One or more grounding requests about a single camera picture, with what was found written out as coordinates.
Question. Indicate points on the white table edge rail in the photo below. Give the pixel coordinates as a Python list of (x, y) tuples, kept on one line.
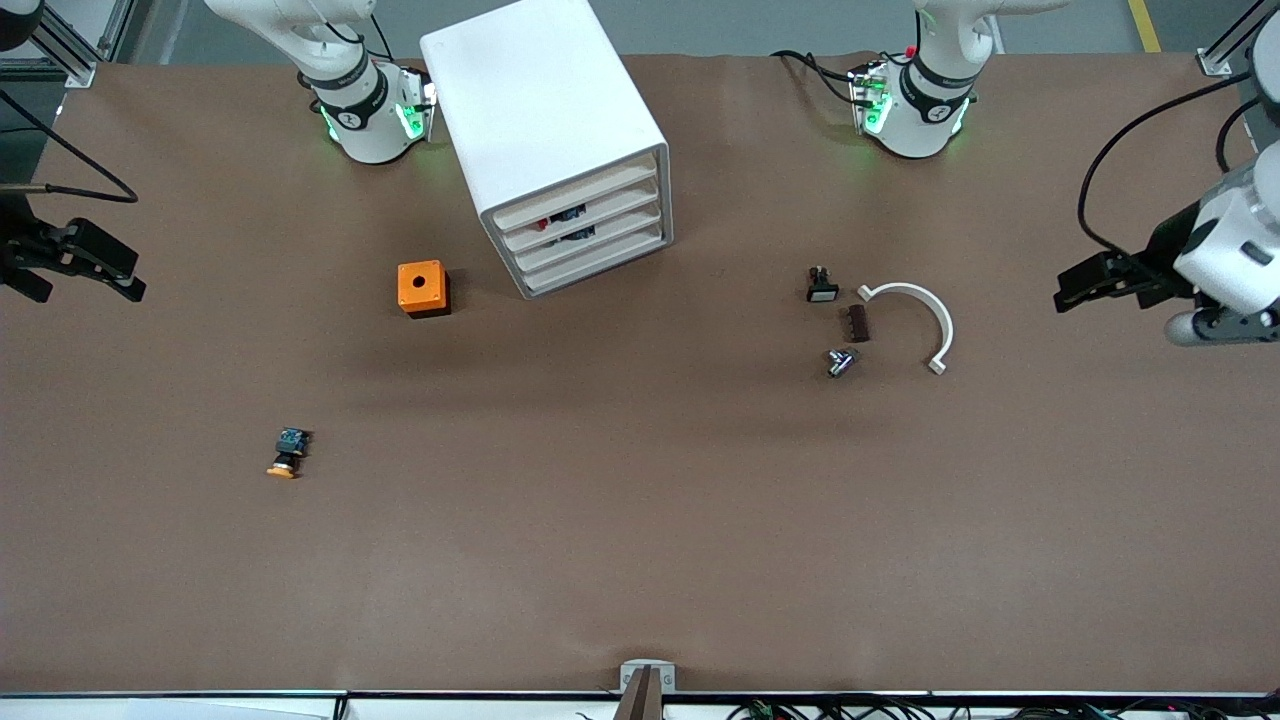
[(200, 703)]

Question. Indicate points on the white dish rack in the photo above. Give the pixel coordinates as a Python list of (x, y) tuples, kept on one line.
[(620, 206)]

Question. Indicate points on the white plastic drawer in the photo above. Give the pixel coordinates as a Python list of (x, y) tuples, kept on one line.
[(620, 250), (620, 184), (620, 228)]

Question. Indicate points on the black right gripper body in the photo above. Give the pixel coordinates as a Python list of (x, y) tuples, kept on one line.
[(20, 246)]

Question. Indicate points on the yellow mushroom push button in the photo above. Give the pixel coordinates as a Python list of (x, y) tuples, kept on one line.
[(288, 452)]

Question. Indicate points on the brown terminal block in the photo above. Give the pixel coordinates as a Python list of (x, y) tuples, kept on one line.
[(859, 324)]

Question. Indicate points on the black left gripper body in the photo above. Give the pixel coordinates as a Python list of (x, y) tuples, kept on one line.
[(1166, 246)]

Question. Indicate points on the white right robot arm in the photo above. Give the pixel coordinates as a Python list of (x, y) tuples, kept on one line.
[(370, 120)]

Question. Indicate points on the aluminium frame profile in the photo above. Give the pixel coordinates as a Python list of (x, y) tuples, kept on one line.
[(70, 50), (1228, 45)]

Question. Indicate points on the black push button white cap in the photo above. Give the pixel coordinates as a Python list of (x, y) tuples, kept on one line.
[(822, 288)]

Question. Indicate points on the orange button box with hole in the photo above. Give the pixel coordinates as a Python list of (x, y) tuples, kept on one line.
[(420, 287)]

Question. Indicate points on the white drawer cabinet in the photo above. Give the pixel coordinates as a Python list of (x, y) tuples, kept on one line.
[(540, 100)]

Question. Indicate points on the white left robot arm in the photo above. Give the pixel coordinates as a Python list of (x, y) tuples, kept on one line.
[(925, 120)]

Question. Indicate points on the brown table mat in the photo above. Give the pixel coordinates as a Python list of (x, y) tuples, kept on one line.
[(640, 520)]

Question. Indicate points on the white curved bracket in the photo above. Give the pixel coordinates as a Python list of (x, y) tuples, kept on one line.
[(938, 318)]

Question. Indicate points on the small black component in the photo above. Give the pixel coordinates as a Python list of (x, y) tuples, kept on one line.
[(580, 236)]

